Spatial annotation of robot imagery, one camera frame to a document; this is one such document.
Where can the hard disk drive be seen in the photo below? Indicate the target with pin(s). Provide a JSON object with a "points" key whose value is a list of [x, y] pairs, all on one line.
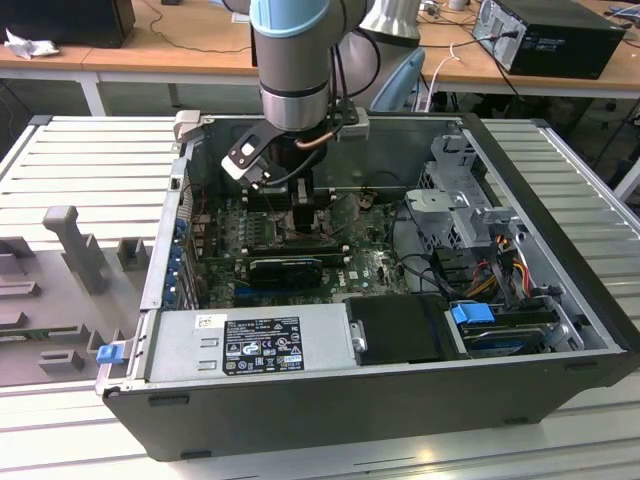
{"points": [[505, 342]]}

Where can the black box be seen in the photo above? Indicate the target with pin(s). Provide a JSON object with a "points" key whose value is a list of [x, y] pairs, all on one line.
{"points": [[65, 20]]}

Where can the white barcode sticker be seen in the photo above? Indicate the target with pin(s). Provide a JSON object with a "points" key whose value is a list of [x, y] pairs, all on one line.
{"points": [[210, 321]]}

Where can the black open PC case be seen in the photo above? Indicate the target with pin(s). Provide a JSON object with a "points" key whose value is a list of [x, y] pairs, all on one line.
{"points": [[350, 415]]}

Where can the crumpled white paper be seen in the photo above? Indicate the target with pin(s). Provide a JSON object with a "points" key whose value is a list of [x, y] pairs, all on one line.
{"points": [[30, 46]]}

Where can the green motherboard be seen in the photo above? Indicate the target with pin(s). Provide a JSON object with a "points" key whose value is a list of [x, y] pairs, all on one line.
{"points": [[370, 260]]}

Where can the black graphics card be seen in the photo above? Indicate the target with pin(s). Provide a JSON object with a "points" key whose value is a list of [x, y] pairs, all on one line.
{"points": [[285, 274]]}

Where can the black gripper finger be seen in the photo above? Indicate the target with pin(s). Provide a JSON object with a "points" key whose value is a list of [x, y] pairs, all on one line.
{"points": [[304, 217]]}

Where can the pale blue chair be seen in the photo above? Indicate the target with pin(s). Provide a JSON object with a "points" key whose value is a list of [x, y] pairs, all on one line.
{"points": [[400, 82]]}

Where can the blue disk carrier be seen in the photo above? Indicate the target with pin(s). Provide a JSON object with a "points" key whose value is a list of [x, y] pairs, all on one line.
{"points": [[472, 320]]}

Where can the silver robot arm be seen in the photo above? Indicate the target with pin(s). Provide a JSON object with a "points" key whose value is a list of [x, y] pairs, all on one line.
{"points": [[292, 75]]}

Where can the black plastic shroud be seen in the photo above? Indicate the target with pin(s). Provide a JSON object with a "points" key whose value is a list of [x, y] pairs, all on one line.
{"points": [[400, 325]]}

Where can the blue case latch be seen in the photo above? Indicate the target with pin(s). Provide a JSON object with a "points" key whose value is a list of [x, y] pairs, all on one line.
{"points": [[110, 354]]}

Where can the wooden desk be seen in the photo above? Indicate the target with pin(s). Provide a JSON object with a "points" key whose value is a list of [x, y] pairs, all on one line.
{"points": [[470, 60], [175, 45]]}

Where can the silver metal drive cage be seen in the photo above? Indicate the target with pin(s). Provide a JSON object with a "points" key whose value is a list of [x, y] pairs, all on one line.
{"points": [[435, 205]]}

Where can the black certification label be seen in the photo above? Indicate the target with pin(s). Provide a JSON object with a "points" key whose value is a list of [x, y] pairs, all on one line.
{"points": [[260, 345]]}

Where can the silver power supply unit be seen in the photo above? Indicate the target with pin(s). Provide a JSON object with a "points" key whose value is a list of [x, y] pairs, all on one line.
{"points": [[170, 350]]}

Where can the black desktop computer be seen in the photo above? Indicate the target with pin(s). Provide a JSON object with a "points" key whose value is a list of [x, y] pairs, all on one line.
{"points": [[565, 45]]}

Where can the grey parts rack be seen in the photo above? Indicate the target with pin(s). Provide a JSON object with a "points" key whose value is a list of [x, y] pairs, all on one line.
{"points": [[45, 305]]}

